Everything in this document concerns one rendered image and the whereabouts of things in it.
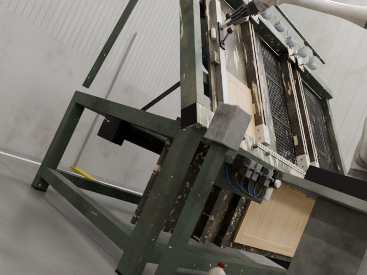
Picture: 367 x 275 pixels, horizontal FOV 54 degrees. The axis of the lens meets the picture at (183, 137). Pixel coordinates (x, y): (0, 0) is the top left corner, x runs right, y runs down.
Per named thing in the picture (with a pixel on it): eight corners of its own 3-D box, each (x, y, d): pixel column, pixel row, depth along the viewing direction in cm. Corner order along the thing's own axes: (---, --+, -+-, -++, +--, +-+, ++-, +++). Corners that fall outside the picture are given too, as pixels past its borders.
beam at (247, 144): (179, 130, 175) (197, 122, 168) (179, 109, 180) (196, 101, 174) (344, 217, 321) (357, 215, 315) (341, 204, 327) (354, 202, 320)
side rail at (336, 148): (338, 203, 321) (350, 200, 315) (315, 101, 373) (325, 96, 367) (341, 204, 327) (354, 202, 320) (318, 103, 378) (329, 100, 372)
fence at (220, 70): (219, 124, 194) (225, 121, 191) (210, 0, 238) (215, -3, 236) (224, 127, 197) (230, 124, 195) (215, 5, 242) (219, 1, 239)
